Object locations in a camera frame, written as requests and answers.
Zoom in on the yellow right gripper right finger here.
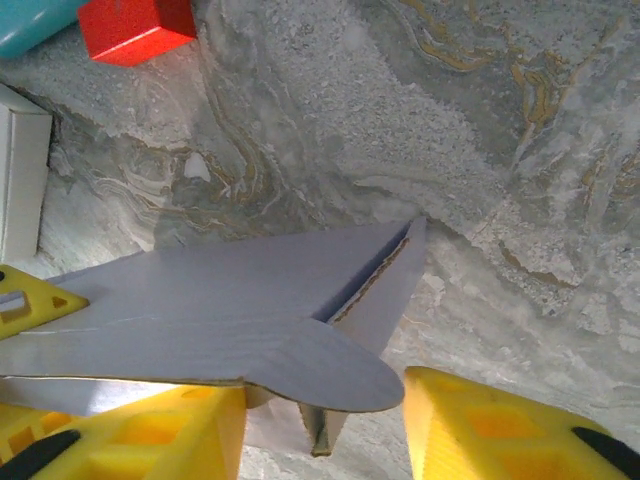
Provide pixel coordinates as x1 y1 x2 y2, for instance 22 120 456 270
402 365 632 480

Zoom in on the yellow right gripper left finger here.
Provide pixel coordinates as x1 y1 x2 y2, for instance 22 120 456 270
0 383 247 480

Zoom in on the white cardboard mailer box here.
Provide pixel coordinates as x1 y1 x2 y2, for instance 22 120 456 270
0 84 54 265
0 215 429 459

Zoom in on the teal cylindrical tube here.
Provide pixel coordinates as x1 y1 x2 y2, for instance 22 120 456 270
0 0 92 60

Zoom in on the small red block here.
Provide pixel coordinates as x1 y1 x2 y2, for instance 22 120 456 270
76 0 199 68

